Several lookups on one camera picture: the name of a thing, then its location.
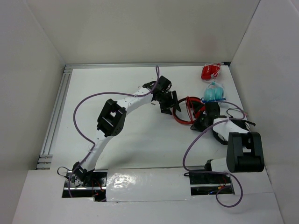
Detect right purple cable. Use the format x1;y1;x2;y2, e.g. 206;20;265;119
183;100;248;208

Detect wrapped red headphones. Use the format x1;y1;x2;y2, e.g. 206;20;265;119
201;63;221;80

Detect white taped front panel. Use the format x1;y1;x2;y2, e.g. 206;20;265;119
106;168;192;202

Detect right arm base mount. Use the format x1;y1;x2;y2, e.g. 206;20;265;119
184;172;234;196

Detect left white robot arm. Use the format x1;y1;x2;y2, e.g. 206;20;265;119
72;76;181;185

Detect black wrapped headphones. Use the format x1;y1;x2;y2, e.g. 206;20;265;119
212;107;256;145

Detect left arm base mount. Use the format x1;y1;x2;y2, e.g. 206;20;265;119
57;167;107;202

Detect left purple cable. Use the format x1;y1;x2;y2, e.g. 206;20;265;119
67;65;161;198

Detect red black headphones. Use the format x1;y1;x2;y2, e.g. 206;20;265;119
172;96;206;125

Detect teal headphones in bag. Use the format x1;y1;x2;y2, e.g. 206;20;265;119
202;81;226;103

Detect purple cable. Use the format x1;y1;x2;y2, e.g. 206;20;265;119
67;65;161;198
183;100;248;208

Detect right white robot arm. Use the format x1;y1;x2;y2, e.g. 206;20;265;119
191;102;264;173

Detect aluminium table frame rail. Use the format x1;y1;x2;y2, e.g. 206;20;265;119
36;62;231;170

